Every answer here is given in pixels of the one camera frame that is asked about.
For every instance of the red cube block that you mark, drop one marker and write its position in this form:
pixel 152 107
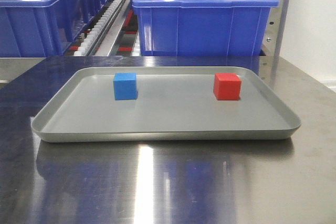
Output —
pixel 227 86

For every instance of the blue bin right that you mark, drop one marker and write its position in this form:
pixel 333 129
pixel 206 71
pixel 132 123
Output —
pixel 202 27

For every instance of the metal shelf upright post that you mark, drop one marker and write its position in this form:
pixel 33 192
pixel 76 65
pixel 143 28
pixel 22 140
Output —
pixel 281 28

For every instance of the blue bin left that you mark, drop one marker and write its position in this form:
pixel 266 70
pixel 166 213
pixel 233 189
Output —
pixel 43 28

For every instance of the grey metal tray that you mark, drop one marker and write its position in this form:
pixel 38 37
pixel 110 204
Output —
pixel 173 103

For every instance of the blue cube block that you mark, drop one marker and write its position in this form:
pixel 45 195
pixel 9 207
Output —
pixel 125 86

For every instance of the white roller conveyor track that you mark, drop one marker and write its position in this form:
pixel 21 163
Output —
pixel 95 37

